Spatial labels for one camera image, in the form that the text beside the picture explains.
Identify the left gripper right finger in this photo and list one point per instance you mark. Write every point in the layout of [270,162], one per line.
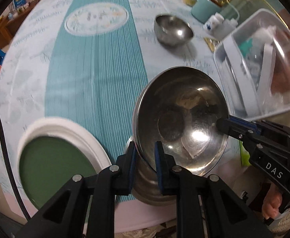
[164,164]

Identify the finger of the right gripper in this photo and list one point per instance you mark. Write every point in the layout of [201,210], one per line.
[225,126]
[245,123]

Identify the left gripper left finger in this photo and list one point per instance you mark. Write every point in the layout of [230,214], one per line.
[125,178]

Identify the wide shallow steel bowl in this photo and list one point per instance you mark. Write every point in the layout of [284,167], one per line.
[145,186]

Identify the white ceramic plate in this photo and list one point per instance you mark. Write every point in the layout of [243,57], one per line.
[69,131]

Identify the large steel bowl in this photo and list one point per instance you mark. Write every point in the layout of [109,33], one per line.
[180,108]

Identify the green plate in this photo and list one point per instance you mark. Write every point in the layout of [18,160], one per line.
[46,164]

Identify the small steel bowl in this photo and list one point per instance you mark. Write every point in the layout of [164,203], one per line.
[172,31]

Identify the person's right hand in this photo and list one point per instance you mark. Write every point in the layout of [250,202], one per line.
[272,202]

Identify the clear plastic storage box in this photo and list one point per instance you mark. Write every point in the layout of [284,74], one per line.
[253,63]

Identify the gold blister pill pack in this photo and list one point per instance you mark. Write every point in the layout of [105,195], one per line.
[212,43]

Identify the translucent squeeze bottle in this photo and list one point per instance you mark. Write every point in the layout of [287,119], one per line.
[223,30]

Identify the white pill bottle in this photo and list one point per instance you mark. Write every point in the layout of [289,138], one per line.
[214,21]

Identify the teal table runner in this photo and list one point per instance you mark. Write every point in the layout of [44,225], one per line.
[96,71]

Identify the teal canister wooden lid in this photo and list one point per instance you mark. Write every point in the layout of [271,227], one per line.
[203,9]

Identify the blue poster board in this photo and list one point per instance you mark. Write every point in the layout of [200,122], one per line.
[19,3]

